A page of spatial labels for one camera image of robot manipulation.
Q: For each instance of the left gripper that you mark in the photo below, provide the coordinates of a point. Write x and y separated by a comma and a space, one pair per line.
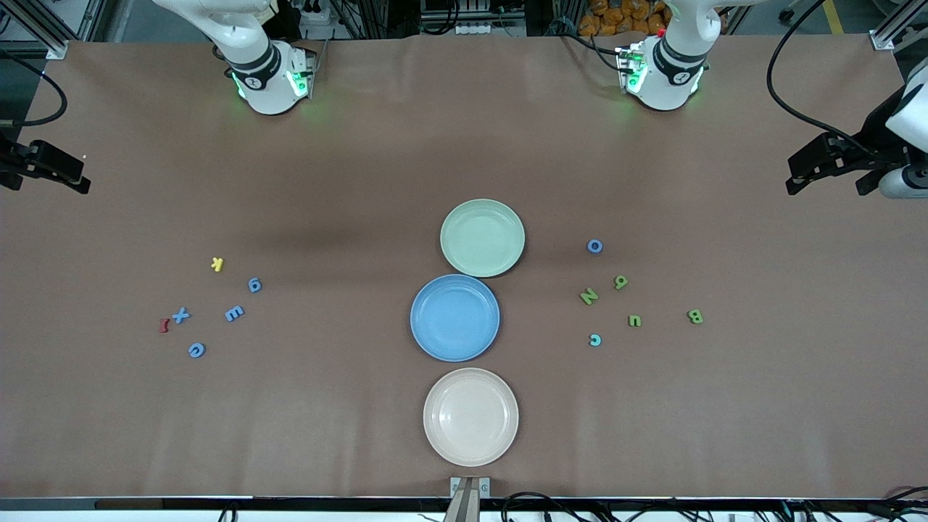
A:
875, 133

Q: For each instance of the blue foam letter X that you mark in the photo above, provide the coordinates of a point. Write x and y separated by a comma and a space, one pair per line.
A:
180, 315

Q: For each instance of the green foam letter B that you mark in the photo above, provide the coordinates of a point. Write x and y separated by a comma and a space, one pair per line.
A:
691, 316

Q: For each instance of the blue foam letter G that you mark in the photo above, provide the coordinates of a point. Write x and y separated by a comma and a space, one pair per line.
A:
191, 351

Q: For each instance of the blue foam letter E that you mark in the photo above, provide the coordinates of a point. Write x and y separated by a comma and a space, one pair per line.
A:
234, 313

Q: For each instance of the blue foam number 9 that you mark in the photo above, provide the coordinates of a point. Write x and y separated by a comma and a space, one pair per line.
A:
257, 288

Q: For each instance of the green foam number 6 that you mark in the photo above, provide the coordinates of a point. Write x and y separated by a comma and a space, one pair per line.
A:
620, 278

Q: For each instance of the green foam letter N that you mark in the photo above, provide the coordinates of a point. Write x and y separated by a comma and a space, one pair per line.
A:
589, 296

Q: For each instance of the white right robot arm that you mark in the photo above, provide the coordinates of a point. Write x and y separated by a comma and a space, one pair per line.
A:
268, 87

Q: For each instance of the blue foam letter O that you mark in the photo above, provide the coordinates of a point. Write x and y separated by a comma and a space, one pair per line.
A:
589, 246

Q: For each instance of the orange packaged goods pile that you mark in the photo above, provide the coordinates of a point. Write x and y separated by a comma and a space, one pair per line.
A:
616, 14

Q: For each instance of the brown table cover mat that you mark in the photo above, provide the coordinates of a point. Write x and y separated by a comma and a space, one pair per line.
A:
145, 435

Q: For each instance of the light green round plate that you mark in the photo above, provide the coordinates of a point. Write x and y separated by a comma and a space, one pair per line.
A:
482, 238

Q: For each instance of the white power strip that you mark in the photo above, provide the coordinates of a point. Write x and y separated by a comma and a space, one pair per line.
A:
489, 29

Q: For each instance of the blue round plate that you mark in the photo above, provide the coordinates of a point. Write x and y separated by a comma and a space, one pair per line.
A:
454, 317

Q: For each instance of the beige round plate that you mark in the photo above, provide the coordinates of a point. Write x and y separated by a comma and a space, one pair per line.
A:
471, 417

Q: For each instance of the aluminium frame post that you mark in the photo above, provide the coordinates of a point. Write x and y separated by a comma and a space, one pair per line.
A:
54, 47
881, 40

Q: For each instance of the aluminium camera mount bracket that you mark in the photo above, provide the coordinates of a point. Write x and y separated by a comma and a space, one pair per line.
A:
467, 489

